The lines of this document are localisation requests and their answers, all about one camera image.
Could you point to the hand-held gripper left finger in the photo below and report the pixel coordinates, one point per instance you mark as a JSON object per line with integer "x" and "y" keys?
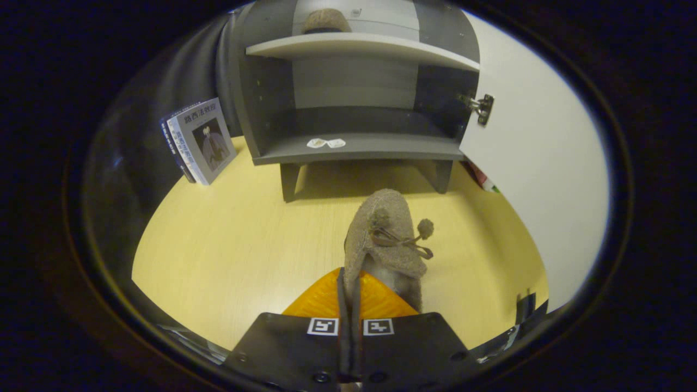
{"x": 283, "y": 348}

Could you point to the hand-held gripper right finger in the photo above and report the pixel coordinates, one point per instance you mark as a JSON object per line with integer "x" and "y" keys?
{"x": 408, "y": 348}

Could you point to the brown fuzzy pompom shoe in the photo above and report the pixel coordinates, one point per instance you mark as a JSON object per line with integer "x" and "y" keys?
{"x": 381, "y": 239}

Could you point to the grey shoe cabinet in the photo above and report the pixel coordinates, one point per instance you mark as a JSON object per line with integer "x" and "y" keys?
{"x": 354, "y": 147}

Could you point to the red green white packet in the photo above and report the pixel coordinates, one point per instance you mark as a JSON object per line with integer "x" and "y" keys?
{"x": 482, "y": 177}

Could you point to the grey cover book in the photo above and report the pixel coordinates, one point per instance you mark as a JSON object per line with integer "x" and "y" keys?
{"x": 209, "y": 141}

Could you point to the blue cover book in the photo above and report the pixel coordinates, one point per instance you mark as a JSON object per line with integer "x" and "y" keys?
{"x": 173, "y": 147}

